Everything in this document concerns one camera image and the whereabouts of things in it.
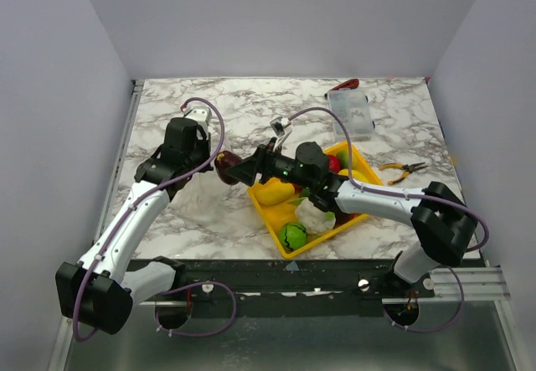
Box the dark purple toy plum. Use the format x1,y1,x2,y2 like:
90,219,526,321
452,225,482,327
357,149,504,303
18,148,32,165
214,150,242,185

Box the red toy apple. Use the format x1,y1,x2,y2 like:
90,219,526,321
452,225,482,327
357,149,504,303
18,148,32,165
327,155,342,173

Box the green toy watermelon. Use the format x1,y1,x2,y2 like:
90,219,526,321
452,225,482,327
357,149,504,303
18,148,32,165
278,222,307,252

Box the green toy bell pepper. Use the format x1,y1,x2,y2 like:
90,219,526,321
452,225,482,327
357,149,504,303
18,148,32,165
288,188,310,206

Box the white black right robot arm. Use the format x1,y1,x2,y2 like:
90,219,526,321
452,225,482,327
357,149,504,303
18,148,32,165
224,142,477,297

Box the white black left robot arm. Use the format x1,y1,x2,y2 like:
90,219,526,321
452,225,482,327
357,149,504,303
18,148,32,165
55,107,211,334

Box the yellow plastic tray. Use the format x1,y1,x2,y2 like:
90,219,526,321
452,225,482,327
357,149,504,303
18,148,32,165
248,142,374,259

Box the green yellow toy mango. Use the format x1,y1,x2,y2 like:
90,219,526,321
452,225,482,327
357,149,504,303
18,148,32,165
336,149,354,169

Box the white toy cauliflower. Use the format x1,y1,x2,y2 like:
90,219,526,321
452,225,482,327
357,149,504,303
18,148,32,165
295,198,336,235

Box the yellow toy banana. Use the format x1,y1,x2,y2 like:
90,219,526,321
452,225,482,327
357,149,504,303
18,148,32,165
338,168,383,185

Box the clear plastic screw box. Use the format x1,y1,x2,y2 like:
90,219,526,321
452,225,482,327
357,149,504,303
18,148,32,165
327,89,375,140

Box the red black utility knife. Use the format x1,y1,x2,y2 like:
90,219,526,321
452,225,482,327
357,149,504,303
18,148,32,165
324,78,360,98

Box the black front mounting bar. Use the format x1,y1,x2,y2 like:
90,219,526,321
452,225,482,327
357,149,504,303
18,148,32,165
149,260,434,318

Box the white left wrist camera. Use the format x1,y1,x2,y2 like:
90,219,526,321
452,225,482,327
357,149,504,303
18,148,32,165
183,106,212,132

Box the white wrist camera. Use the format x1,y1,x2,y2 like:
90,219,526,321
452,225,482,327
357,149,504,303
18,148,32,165
270,116,292,152
183,106,212,132

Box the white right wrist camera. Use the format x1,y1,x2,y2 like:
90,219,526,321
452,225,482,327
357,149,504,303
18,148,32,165
270,116,292,152

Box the yellow handled pliers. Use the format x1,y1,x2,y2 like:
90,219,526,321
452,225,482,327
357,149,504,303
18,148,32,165
379,162,428,186

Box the aluminium rail front right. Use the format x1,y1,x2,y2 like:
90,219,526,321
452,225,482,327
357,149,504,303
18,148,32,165
430,267,511,302

